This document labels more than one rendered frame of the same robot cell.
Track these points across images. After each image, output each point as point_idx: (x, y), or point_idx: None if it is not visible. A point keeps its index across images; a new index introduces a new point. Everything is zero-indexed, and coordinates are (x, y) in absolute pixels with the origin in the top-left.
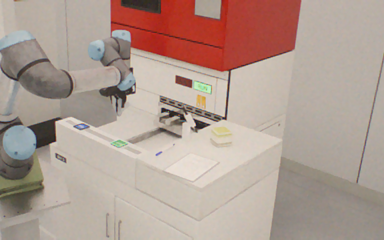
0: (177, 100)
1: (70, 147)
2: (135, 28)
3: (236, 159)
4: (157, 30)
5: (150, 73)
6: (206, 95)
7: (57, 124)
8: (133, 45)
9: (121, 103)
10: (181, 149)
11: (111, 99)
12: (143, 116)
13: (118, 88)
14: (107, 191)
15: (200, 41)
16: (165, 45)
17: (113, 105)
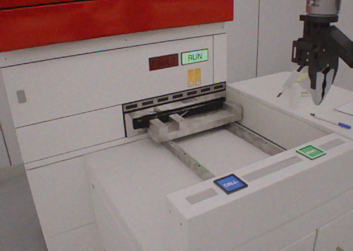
0: (155, 95)
1: (231, 235)
2: (64, 3)
3: (341, 92)
4: None
5: (96, 76)
6: (200, 64)
7: (193, 220)
8: (65, 38)
9: (331, 77)
10: (324, 113)
11: (314, 80)
12: (99, 152)
13: (333, 51)
14: (306, 234)
15: None
16: (140, 12)
17: (318, 89)
